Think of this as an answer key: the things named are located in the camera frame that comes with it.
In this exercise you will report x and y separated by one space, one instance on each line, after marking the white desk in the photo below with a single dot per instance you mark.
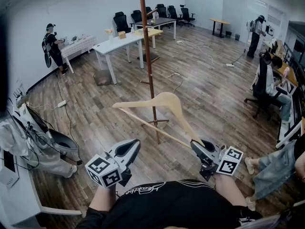
14 199

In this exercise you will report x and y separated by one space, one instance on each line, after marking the row of black office chairs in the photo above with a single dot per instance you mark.
121 20

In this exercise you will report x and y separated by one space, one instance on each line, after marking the person's right forearm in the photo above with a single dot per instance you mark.
228 190

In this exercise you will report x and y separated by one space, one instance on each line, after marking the black monitor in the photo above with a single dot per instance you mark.
299 46

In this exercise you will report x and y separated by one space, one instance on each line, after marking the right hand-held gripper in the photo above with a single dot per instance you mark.
228 163

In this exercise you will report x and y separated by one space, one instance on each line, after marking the light wooden hanger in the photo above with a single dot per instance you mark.
169 99

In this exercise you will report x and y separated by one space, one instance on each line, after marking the white flat device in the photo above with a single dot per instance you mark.
14 175

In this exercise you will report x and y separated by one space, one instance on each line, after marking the table with checked cloth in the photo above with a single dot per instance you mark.
78 45

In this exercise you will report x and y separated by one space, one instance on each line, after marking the woven basket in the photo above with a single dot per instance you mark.
22 101

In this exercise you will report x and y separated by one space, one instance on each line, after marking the person's left forearm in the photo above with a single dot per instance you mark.
102 199

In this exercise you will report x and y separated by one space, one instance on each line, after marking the vase of flowers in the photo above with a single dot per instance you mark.
110 39

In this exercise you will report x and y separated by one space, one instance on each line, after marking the round wooden table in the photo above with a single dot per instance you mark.
220 21

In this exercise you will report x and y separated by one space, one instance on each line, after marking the dark brown table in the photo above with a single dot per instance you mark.
164 21

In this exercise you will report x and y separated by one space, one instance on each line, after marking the brown wooden coat rack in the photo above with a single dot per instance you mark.
147 51

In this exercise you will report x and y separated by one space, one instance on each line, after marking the white table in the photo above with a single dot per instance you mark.
119 42

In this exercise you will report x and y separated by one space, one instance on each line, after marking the black swivel chair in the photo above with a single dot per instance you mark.
262 80

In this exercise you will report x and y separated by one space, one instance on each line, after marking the black waste bin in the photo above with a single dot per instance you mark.
237 37
228 33

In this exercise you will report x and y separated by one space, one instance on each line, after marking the person's black shirt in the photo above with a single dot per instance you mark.
171 206

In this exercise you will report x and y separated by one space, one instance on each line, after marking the yellow table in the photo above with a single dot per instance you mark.
153 32

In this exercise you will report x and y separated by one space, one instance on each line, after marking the black router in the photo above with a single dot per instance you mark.
19 92

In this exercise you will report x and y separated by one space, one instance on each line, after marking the grey round bucket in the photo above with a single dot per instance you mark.
71 147

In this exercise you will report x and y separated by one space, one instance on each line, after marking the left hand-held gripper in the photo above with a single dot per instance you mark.
102 169

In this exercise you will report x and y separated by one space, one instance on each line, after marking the small wooden box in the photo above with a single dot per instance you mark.
122 35

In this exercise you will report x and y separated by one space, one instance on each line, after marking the brown basket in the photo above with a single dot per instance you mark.
102 77

